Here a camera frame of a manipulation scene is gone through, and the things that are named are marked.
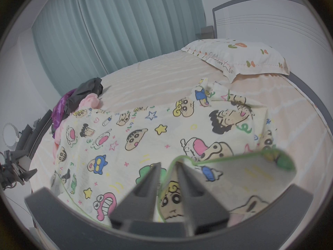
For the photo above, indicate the white printed pyjama top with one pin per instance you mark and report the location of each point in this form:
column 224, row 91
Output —
column 135, row 144

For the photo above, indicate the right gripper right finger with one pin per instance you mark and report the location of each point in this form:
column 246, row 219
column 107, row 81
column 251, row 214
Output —
column 200, row 207

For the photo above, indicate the blue-green curtain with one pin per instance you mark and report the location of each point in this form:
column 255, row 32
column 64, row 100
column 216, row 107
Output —
column 117, row 22

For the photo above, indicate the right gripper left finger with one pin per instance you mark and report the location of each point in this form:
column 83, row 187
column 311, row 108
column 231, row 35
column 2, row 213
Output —
column 140, row 204

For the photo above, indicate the white printed pillow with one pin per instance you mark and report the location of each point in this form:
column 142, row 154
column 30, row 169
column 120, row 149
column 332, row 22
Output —
column 234, row 57

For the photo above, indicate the black garment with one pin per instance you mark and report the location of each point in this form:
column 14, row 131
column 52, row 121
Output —
column 87, row 90

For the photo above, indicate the grey bedside table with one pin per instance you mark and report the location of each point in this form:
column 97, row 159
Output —
column 207, row 31

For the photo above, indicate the bed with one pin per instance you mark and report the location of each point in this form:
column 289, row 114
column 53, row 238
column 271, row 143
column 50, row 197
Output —
column 156, row 71

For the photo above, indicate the pink garment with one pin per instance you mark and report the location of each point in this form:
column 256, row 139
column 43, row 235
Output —
column 89, row 101

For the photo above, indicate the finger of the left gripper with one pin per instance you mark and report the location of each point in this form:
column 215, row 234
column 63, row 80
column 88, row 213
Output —
column 28, row 175

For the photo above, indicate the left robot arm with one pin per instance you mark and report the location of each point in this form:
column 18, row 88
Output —
column 10, row 173

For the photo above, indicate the purple garment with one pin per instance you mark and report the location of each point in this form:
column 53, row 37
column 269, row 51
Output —
column 58, row 111

